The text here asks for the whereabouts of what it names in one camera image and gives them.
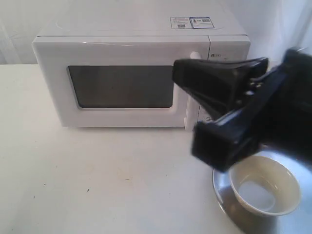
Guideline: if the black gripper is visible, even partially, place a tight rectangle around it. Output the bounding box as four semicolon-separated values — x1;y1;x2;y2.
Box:
172;49;312;172

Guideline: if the cream ceramic bowl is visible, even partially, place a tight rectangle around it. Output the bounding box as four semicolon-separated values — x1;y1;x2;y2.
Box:
229;156;301;216

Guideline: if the white microwave door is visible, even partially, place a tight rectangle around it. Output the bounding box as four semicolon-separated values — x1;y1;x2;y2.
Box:
33;36;210;130

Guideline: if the white microwave oven body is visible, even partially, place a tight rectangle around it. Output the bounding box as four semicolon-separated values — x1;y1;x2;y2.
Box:
31;15;251;128

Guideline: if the blue label sticker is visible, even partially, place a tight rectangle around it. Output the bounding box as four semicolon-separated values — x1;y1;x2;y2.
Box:
190;17;214;29

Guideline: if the white label sticker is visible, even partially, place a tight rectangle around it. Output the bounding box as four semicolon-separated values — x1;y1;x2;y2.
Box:
170;17;192;29

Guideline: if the round steel tray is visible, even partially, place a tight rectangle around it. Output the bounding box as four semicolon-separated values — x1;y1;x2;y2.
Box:
212;149;312;234

